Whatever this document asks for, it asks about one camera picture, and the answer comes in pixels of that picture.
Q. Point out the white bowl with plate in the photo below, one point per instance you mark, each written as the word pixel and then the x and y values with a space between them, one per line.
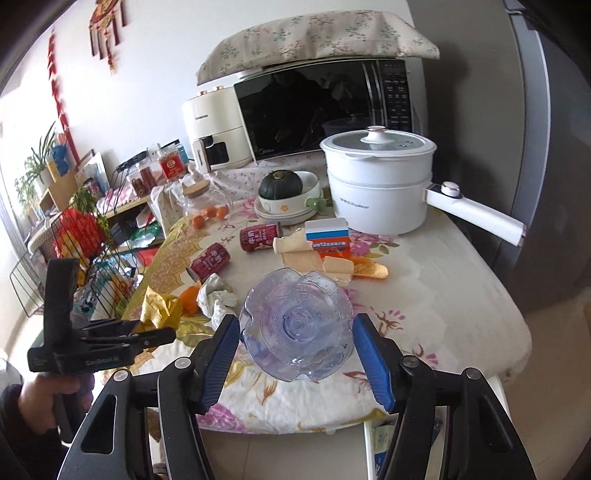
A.
pixel 240 177

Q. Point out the white air fryer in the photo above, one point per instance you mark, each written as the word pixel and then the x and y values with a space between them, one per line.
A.
pixel 212 115

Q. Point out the clear plastic bottle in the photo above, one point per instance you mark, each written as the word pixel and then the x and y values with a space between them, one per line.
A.
pixel 300 323

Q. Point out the glass jar with wooden lid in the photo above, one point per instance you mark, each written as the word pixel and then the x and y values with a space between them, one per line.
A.
pixel 205 194

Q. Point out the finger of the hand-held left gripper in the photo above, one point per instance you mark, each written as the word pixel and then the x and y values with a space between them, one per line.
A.
pixel 152 340
pixel 115 330

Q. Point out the white flower-print dish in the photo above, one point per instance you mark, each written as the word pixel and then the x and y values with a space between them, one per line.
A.
pixel 307 187

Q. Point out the wooden shelf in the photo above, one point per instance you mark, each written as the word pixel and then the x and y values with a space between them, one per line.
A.
pixel 62 189

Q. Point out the yellow wrapper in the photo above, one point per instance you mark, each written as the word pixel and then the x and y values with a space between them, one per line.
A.
pixel 157 309

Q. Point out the potted green plant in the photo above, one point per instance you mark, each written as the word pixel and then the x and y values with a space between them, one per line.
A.
pixel 87 201
pixel 37 159

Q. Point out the small orange fruit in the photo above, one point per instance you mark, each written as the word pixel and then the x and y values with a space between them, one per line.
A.
pixel 210 212
pixel 222 212
pixel 199 222

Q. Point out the red drink can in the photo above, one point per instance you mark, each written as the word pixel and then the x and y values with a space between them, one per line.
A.
pixel 210 261

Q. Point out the crumpled white tissue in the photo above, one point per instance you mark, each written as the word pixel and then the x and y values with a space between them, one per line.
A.
pixel 214 297

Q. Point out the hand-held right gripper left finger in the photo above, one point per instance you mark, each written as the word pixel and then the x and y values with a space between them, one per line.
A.
pixel 219 360

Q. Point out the green ceramic piece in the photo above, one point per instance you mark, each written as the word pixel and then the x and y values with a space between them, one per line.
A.
pixel 316 203

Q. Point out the white plate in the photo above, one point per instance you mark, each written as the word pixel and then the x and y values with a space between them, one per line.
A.
pixel 286 218

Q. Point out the black microwave oven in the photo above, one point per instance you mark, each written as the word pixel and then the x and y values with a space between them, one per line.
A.
pixel 300 110

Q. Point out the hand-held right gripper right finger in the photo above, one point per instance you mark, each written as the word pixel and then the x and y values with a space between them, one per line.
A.
pixel 374 364

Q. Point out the floral tablecloth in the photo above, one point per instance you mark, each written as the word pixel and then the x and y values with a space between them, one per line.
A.
pixel 438 300

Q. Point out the red knot wall decoration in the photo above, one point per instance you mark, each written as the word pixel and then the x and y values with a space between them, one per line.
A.
pixel 104 18

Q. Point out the small red box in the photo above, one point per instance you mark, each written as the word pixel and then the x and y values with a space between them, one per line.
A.
pixel 171 166

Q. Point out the glass pot lid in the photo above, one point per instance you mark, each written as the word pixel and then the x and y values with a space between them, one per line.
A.
pixel 378 141

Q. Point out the red milk carton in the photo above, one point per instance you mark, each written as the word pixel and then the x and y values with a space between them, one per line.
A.
pixel 261 237

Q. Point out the red snack bag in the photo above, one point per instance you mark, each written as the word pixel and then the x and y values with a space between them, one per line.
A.
pixel 81 230

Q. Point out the floral cloth cover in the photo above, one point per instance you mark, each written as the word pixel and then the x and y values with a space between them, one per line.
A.
pixel 314 37

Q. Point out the grey refrigerator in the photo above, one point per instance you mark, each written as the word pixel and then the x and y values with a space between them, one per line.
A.
pixel 554 138

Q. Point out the person's left forearm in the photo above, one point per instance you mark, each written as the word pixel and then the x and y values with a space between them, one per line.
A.
pixel 14 447

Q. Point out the person's left hand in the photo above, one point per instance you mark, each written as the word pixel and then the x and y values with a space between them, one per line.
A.
pixel 39 401

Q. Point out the orange peel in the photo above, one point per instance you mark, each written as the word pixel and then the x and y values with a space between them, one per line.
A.
pixel 190 297
pixel 371 269

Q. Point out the white electric pot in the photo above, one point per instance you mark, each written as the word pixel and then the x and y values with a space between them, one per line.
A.
pixel 374 203

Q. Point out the jar of red sticks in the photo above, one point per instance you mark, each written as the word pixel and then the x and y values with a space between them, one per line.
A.
pixel 140 182

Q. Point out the dark green squash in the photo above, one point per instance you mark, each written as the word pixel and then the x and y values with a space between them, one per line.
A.
pixel 280 185

